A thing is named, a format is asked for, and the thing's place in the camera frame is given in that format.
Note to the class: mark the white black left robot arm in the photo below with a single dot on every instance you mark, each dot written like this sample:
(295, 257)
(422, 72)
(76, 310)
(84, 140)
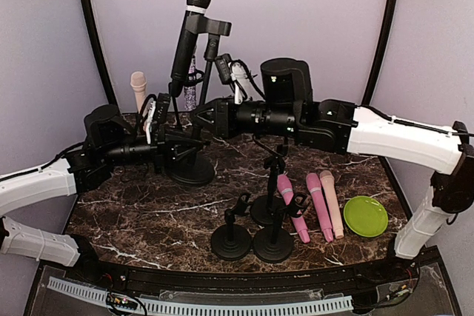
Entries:
(110, 142)

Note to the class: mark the pink microphone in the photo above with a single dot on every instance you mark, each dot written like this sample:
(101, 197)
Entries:
(295, 208)
(315, 189)

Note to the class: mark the black round-base stand front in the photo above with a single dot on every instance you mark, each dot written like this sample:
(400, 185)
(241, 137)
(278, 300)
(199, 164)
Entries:
(274, 244)

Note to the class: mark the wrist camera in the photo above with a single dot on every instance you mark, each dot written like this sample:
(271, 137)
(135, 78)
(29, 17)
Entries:
(236, 75)
(157, 108)

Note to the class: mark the black stand with clip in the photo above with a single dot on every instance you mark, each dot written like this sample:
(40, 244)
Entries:
(265, 205)

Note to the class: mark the white cable duct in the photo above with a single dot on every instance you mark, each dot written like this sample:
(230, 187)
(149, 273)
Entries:
(186, 303)

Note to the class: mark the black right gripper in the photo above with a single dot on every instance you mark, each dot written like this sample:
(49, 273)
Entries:
(224, 120)

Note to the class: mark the beige microphone tall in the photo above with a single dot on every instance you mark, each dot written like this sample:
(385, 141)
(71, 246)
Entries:
(328, 184)

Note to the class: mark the black front rail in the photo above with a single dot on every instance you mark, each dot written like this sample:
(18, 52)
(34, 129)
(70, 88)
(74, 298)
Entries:
(358, 278)

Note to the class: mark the black microphone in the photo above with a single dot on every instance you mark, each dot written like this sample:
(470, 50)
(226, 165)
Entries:
(185, 47)

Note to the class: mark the green plate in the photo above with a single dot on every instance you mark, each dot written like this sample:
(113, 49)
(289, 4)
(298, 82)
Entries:
(365, 216)

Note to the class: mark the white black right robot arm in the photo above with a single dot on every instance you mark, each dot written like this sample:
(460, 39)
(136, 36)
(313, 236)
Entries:
(331, 125)

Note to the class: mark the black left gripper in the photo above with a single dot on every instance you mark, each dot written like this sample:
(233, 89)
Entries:
(166, 152)

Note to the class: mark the glitter silver-head microphone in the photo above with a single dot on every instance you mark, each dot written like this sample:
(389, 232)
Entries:
(190, 100)

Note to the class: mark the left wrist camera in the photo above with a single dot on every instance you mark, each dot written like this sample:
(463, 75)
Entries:
(157, 108)

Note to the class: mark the black round-base stand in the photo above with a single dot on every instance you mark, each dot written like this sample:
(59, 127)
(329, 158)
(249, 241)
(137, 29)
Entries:
(231, 241)
(274, 244)

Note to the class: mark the small beige microphone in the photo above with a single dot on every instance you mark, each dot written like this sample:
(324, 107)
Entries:
(138, 83)

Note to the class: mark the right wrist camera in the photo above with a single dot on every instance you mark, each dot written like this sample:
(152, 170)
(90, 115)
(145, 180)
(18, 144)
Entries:
(236, 75)

